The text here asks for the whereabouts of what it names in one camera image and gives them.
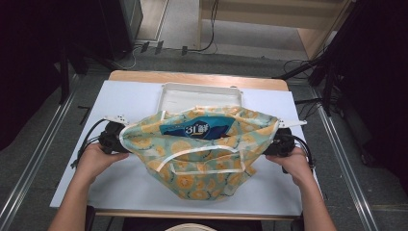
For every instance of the black stand with legs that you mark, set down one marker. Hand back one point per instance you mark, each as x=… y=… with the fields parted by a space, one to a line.
x=327 y=89

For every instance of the beige cloth item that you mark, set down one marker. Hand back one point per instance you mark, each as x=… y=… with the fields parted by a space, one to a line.
x=191 y=228

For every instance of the person's left hand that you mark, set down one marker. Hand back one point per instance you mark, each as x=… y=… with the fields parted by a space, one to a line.
x=91 y=162

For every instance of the light wooden furniture frame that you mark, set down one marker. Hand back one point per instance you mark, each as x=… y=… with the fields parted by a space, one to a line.
x=314 y=41

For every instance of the dark curtain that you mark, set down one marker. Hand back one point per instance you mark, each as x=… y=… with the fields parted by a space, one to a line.
x=38 y=64
x=381 y=80

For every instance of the white plastic tray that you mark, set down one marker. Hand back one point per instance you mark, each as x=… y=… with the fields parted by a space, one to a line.
x=198 y=97

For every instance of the black floor plug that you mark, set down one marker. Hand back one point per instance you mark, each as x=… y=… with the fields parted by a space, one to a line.
x=184 y=50
x=145 y=46
x=159 y=47

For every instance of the dark cabinet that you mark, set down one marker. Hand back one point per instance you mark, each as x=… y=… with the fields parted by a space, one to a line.
x=112 y=25

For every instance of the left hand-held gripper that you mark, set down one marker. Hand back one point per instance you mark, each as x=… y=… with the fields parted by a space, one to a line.
x=112 y=138

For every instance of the blue snack pouch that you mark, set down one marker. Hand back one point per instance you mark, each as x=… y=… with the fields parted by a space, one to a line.
x=198 y=128

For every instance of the thin black stand post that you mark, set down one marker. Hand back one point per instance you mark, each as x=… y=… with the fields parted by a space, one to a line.
x=64 y=73

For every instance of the person's right hand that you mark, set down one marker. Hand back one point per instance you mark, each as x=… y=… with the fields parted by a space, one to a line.
x=298 y=166

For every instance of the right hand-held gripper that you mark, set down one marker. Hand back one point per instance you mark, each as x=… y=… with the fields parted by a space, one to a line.
x=284 y=142

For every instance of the floral green yellow cloth bag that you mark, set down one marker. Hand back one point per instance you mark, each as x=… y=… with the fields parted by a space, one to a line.
x=195 y=173

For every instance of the metal floor rail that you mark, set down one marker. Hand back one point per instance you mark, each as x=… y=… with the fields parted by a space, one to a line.
x=35 y=160
x=346 y=160

